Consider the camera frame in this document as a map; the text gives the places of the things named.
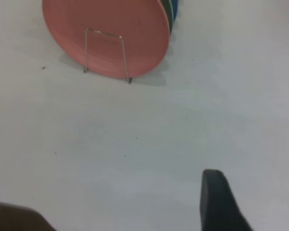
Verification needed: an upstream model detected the pink round plate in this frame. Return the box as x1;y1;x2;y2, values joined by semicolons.
42;0;171;79

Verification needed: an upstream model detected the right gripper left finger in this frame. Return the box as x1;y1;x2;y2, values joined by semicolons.
199;168;254;231

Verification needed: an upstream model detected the silver wire plate rack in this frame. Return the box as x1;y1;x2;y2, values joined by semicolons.
83;27;133;85

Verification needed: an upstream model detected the green round plate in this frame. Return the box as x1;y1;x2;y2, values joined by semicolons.
160;0;175;33

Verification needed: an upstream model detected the blue round plate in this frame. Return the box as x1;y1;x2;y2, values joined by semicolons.
170;0;181;24

